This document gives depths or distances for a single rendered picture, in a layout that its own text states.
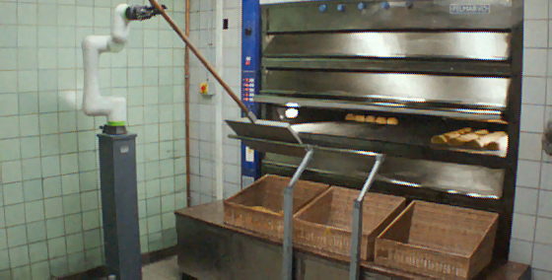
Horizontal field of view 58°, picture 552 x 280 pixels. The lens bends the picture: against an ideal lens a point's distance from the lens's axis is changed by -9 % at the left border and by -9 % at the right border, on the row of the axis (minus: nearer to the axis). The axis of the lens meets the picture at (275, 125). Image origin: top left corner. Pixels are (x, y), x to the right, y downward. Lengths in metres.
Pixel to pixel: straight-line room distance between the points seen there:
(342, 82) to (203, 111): 1.39
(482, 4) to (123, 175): 2.47
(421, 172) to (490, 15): 1.02
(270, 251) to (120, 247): 1.02
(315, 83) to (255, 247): 1.17
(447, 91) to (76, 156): 2.61
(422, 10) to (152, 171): 2.49
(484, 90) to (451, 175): 0.55
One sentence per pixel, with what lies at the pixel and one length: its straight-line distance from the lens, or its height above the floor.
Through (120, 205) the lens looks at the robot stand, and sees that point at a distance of 3.65.
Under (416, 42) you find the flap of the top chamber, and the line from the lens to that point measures 3.31.
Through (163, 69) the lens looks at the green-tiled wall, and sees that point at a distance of 4.47.
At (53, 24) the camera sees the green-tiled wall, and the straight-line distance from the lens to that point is 3.96.
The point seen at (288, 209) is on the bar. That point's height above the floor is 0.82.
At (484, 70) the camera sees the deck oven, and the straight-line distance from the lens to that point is 3.14.
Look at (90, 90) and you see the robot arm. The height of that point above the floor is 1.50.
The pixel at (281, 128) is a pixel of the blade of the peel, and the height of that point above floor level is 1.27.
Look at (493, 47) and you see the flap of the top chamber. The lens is 3.12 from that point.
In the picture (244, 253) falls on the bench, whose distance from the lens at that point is 3.60.
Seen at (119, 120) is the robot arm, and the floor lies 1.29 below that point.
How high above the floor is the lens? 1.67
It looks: 7 degrees down
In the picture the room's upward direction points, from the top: straight up
